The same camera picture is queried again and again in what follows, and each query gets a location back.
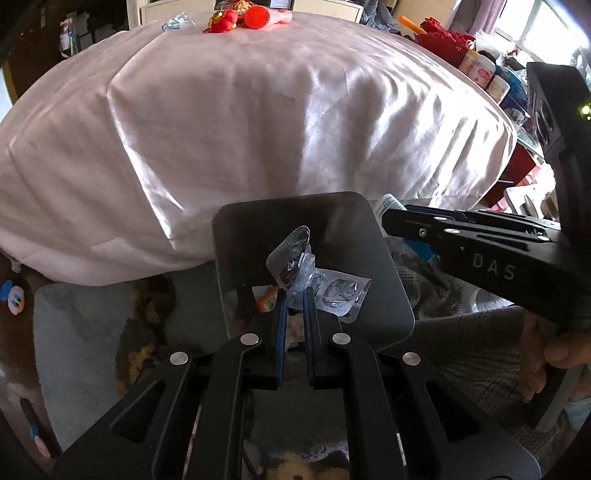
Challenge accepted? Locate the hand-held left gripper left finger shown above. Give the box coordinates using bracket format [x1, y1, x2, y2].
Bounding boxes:
[53, 286, 289, 480]

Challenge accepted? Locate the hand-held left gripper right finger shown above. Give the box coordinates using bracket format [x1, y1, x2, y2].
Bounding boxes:
[302, 286, 542, 480]

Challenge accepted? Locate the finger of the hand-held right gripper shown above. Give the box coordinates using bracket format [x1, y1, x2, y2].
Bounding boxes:
[404, 205, 549, 228]
[381, 209, 561, 253]

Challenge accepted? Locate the orange bottle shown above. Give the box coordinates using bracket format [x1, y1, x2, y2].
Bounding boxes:
[255, 287, 280, 315]

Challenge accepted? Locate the silver blister pack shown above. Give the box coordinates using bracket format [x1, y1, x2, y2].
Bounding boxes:
[265, 225, 372, 323]

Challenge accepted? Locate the black bin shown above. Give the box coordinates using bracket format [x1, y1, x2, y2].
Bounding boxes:
[212, 191, 415, 356]

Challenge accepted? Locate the person's right hand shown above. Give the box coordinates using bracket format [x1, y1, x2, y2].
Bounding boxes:
[521, 311, 591, 404]

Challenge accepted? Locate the red box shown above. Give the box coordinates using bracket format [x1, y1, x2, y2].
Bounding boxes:
[480, 143, 541, 208]

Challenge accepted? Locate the blue tin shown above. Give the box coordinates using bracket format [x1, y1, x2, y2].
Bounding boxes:
[499, 67, 529, 125]

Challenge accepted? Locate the white jar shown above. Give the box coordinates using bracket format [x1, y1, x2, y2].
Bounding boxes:
[487, 74, 511, 109]

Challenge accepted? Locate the white bottle pink label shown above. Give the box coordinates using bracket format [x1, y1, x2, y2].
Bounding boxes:
[473, 60, 497, 90]

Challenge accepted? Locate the person's grey knit clothing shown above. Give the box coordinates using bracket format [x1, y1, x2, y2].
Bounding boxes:
[392, 251, 555, 462]

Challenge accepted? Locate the white bottle yellow label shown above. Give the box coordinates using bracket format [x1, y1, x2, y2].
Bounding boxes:
[459, 48, 483, 77]

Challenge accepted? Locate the red plastic basket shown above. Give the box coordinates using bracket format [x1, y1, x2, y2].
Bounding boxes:
[416, 17, 476, 65]

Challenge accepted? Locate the window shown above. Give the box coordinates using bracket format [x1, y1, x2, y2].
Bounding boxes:
[496, 0, 591, 61]

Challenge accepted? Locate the cartoon print floor mat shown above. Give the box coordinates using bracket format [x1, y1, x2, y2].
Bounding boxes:
[0, 272, 352, 480]

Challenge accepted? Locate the pink satin tablecloth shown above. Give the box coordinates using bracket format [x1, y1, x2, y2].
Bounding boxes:
[0, 7, 518, 287]

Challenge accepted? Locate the red fluted paper cup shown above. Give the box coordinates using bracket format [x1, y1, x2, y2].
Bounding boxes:
[243, 6, 294, 29]

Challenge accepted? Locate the red yellow ornament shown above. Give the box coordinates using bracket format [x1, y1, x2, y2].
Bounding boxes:
[203, 9, 241, 34]

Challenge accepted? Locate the crumpled clear wrapper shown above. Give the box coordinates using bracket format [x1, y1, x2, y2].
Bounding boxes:
[161, 14, 192, 33]

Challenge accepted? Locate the beige grey television cabinet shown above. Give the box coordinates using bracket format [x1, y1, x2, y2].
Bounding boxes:
[139, 0, 363, 24]

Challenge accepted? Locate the child scooter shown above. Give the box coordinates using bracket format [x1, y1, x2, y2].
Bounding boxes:
[58, 9, 93, 58]

